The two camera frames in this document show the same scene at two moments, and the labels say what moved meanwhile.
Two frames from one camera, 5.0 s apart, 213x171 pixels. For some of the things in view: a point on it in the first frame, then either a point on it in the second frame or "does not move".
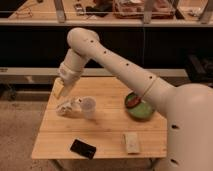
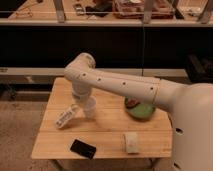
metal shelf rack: x=107 y=13 does not move
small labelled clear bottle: x=70 y=106 to x=66 y=116
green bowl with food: x=137 y=108 does not move
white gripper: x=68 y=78 to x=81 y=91
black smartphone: x=83 y=148 does not move
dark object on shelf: x=101 y=8 does not move
